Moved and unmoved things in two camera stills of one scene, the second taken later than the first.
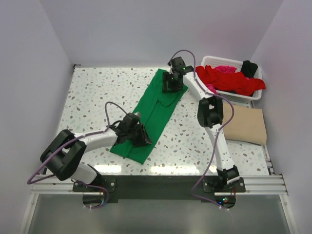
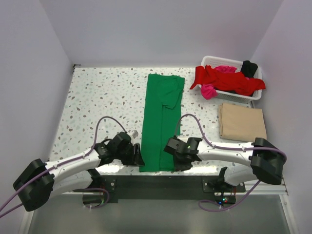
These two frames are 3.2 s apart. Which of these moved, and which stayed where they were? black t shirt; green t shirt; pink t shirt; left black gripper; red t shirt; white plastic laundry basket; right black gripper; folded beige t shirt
Moved: right black gripper; left black gripper; green t shirt
Stayed: red t shirt; black t shirt; pink t shirt; folded beige t shirt; white plastic laundry basket
